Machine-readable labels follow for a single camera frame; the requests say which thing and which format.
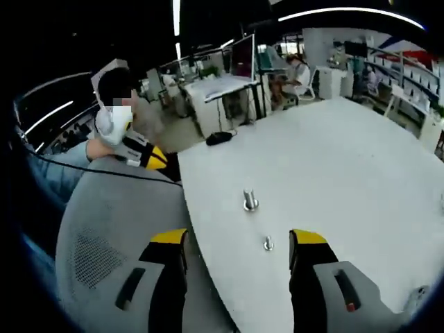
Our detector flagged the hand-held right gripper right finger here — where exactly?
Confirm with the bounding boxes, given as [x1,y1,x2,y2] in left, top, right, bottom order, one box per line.
[288,228,410,333]

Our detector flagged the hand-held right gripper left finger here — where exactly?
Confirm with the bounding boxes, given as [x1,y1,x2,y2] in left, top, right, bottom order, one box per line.
[103,228,190,333]

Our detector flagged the thick steel threaded stud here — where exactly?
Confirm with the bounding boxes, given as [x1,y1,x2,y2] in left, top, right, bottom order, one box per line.
[241,187,261,213]

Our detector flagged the person's left hand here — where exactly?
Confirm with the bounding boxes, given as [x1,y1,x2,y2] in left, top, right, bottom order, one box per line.
[86,139,117,162]

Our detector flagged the grey mesh office chair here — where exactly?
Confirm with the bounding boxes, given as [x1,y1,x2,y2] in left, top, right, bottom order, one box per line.
[54,155,241,333]

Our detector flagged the black pouch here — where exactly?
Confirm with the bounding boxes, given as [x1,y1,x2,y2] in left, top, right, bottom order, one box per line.
[205,130,234,146]

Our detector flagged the white standing desk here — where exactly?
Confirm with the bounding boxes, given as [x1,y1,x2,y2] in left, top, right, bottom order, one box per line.
[202,76,268,129]

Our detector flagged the white handheld controller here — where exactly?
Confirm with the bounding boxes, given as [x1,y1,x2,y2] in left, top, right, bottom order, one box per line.
[409,284,432,308]

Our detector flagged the computer monitor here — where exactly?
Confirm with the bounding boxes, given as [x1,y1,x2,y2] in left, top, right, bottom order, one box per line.
[230,34,257,83]

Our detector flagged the white office chair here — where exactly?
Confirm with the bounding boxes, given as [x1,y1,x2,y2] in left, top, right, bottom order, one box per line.
[300,65,321,102]

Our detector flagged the white cabinet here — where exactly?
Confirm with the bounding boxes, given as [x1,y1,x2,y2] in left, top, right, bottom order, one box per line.
[317,65,343,101]

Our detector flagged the white storage shelving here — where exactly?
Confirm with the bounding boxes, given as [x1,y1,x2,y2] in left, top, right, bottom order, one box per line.
[366,43,443,114]

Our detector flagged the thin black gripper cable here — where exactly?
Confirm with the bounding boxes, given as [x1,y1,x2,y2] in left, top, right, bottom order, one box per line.
[13,128,184,187]

